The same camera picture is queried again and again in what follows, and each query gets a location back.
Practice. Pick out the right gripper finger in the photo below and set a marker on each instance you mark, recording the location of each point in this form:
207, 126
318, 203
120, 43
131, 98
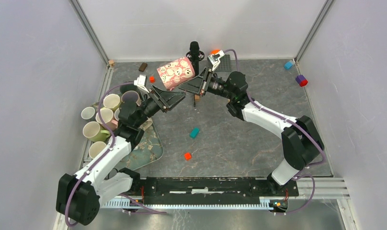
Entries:
206, 72
193, 86

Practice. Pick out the purple red block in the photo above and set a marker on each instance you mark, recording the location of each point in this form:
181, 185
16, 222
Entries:
301, 80

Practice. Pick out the light green mug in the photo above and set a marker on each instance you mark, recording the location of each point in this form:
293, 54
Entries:
94, 132

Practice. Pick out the pink octagonal mug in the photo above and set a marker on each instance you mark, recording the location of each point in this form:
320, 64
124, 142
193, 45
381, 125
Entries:
105, 117

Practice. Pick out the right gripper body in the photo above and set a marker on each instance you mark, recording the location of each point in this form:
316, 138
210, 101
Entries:
206, 84

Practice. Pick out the grey lego baseplate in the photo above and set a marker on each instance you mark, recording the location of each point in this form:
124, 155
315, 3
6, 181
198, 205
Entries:
225, 64

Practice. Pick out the pink ghost pattern mug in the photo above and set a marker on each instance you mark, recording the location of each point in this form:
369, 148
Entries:
176, 73

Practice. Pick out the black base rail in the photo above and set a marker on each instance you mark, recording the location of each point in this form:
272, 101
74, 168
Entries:
208, 190

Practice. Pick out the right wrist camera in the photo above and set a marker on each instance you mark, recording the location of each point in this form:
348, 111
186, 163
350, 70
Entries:
214, 59

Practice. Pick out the yellow-green octagonal mug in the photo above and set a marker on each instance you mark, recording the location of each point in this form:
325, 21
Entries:
112, 101

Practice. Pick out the small grey-blue mug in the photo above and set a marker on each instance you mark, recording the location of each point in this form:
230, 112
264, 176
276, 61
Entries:
88, 113

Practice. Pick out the orange curved block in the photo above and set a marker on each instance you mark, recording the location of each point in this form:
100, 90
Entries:
216, 51

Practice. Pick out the tall seashell cream mug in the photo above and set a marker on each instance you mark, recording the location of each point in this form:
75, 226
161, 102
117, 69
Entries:
147, 124

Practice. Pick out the dark green mug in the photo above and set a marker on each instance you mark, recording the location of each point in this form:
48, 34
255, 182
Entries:
128, 87

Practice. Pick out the salmon flower mug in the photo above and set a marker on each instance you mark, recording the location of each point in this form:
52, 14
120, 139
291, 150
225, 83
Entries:
116, 114

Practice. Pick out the floral green tray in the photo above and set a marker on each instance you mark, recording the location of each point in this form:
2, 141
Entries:
149, 149

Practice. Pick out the teal block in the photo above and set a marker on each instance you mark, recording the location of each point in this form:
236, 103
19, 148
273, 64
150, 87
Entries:
193, 134

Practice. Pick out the brown block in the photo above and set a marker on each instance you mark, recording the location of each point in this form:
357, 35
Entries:
143, 67

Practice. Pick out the red cube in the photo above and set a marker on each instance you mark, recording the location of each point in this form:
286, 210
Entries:
187, 156

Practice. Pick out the yellow mug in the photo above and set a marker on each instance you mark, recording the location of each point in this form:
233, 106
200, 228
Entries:
96, 148

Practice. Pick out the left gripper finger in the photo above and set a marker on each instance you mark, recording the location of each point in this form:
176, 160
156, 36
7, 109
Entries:
160, 94
172, 99

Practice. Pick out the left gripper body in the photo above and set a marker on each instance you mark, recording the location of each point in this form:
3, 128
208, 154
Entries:
154, 96

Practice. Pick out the blue block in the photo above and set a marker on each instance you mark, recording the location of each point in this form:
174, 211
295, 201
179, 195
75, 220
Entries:
289, 64

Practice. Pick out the iridescent pink mug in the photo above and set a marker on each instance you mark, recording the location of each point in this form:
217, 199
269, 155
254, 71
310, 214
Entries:
131, 96

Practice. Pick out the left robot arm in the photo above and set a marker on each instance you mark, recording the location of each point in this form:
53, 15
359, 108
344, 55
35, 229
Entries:
80, 196

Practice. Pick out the black microphone on tripod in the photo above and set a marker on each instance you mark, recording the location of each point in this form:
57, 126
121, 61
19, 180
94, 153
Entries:
195, 55

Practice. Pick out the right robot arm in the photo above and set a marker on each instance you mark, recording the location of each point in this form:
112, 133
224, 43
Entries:
301, 141

